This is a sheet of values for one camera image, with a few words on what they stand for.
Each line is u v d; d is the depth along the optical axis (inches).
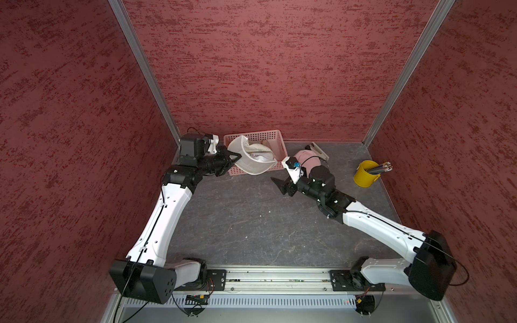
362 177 37.5
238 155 27.9
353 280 25.4
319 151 44.7
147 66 34.3
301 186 25.7
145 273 14.4
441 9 27.9
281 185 26.2
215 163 24.0
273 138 47.9
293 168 24.4
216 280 29.1
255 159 29.2
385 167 35.1
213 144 25.9
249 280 29.8
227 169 26.1
